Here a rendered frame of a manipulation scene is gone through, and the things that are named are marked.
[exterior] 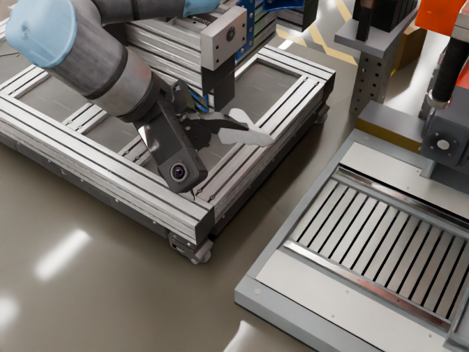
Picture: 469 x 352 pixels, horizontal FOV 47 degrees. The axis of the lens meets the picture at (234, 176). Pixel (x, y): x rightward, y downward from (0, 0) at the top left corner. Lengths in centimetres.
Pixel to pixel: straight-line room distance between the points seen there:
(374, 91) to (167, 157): 153
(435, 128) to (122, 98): 118
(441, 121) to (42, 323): 127
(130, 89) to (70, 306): 114
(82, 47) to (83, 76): 3
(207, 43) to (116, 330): 85
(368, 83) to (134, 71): 155
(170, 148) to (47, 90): 142
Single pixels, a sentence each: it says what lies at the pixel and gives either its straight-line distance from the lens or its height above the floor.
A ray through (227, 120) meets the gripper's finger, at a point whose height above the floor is 96.
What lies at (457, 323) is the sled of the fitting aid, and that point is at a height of 17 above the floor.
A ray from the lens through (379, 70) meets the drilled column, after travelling 206.
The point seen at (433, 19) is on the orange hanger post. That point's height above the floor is 56.
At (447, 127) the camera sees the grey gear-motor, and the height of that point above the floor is 38.
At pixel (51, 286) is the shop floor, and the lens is 175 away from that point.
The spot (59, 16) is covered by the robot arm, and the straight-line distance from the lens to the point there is 59.
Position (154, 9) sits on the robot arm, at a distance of 69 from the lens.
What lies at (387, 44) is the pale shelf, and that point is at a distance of 180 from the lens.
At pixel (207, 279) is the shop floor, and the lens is 167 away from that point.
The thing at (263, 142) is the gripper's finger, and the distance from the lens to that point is 74.
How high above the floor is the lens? 142
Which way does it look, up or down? 48 degrees down
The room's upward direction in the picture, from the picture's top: straight up
